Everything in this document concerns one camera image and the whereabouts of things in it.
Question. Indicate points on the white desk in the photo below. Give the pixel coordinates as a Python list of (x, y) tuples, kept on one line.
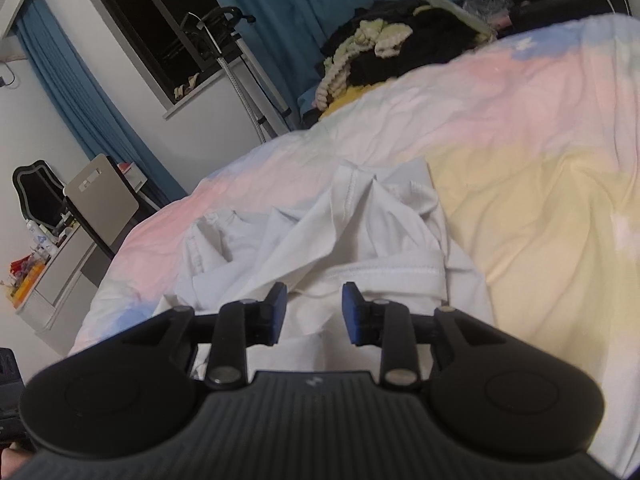
[(60, 280)]

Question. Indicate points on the small crumpled cloth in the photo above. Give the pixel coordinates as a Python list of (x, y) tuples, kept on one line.
[(187, 86)]

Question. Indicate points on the bed with pastel sheet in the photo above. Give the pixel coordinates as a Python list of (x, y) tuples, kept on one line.
[(525, 185)]

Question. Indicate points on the beige chair with black frame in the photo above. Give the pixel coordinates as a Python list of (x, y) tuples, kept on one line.
[(102, 200)]

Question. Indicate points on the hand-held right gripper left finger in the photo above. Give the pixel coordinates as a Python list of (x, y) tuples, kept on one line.
[(278, 310)]

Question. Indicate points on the cream knitted garment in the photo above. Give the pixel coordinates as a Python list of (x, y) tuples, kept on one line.
[(350, 55)]

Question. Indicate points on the blue curtain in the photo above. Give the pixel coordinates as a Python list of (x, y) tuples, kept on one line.
[(310, 5), (85, 100)]

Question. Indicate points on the yellow garment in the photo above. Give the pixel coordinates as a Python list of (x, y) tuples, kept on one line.
[(350, 100)]

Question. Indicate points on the pink garment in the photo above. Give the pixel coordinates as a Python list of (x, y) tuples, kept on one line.
[(497, 19)]

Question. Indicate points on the dark window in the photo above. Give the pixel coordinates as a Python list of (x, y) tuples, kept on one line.
[(145, 15)]

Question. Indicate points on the pile of black clothes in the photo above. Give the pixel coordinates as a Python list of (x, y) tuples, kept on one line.
[(430, 35)]

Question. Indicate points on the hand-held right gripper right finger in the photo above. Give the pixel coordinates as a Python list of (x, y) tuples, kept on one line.
[(350, 316)]

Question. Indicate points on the white printed t-shirt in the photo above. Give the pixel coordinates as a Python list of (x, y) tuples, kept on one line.
[(310, 240)]

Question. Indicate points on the garment steamer stand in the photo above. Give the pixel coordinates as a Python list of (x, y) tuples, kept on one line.
[(235, 60)]

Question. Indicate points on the black framed mirror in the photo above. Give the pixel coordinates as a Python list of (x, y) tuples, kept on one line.
[(37, 195)]

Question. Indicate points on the orange packets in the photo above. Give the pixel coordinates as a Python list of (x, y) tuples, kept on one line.
[(22, 285)]

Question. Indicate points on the white bottle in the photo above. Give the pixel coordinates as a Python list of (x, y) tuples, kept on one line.
[(36, 234)]

